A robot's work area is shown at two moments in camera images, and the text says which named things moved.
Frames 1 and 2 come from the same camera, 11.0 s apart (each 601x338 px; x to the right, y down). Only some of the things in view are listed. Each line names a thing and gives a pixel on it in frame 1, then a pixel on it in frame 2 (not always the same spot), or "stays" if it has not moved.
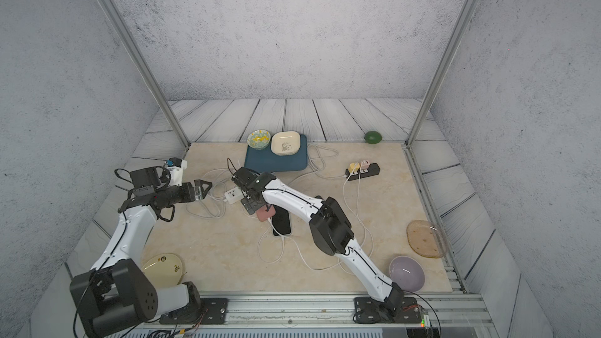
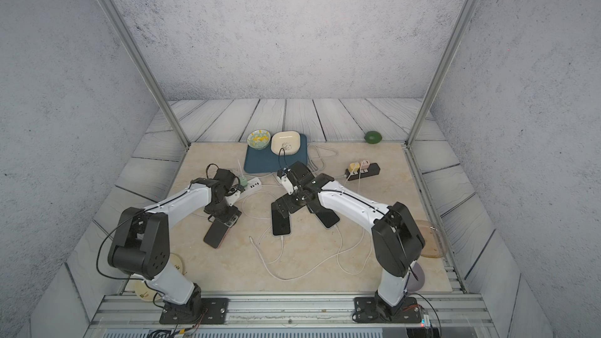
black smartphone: [264, 214] → [216, 234]
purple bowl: [408, 273] stays
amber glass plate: [426, 239] stays
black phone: [282, 222] stays
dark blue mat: [264, 160] stays
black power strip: [373, 168] stays
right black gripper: [249, 204] → [286, 199]
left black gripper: [188, 196] → [234, 213]
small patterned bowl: [258, 139] stays
